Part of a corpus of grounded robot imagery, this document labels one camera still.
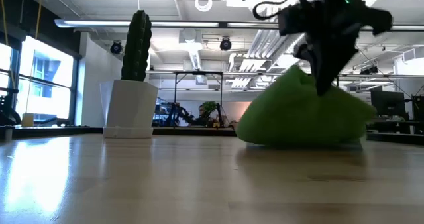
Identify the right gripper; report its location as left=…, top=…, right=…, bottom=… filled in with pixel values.
left=293, top=0, right=394, bottom=97

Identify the bright green microfiber towel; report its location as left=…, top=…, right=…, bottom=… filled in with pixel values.
left=235, top=64, right=378, bottom=148

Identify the black monitor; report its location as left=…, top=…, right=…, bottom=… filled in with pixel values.
left=370, top=90, right=407, bottom=118

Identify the black ceiling reel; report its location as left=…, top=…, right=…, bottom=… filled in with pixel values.
left=110, top=40, right=123, bottom=55
left=219, top=37, right=232, bottom=52

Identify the green potted plant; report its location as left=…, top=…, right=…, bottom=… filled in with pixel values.
left=201, top=100, right=219, bottom=116

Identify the person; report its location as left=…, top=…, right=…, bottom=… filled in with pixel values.
left=187, top=104, right=213, bottom=127

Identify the long ceiling light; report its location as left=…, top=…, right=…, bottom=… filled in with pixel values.
left=54, top=18, right=424, bottom=31

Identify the green cactus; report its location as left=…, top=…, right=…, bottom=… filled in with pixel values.
left=121, top=9, right=153, bottom=82

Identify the white hexagonal planter pot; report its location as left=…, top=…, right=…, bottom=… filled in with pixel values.
left=99, top=79, right=159, bottom=139

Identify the black lab rig frame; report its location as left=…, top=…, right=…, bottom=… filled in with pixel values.
left=174, top=70, right=225, bottom=119

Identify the white ceiling ring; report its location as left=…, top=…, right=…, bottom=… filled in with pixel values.
left=194, top=0, right=213, bottom=13

